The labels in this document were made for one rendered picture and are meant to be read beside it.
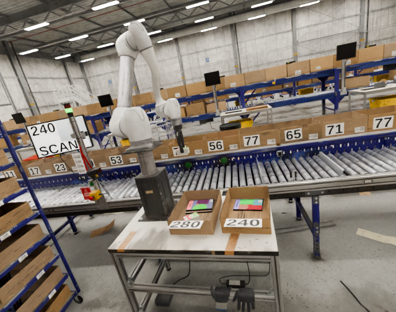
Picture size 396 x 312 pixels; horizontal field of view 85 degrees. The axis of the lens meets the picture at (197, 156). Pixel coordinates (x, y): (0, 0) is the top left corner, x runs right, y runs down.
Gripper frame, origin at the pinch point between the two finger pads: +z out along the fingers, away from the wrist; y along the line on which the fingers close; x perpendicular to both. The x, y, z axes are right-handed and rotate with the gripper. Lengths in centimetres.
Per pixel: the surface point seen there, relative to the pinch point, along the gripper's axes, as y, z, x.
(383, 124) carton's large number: 50, 18, -178
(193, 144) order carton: 50, 11, 2
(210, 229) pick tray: -65, 34, -24
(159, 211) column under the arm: -43, 32, 14
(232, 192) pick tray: -27, 32, -38
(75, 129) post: -10, -32, 84
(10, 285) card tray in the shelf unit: -85, 52, 109
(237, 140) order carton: 50, 14, -45
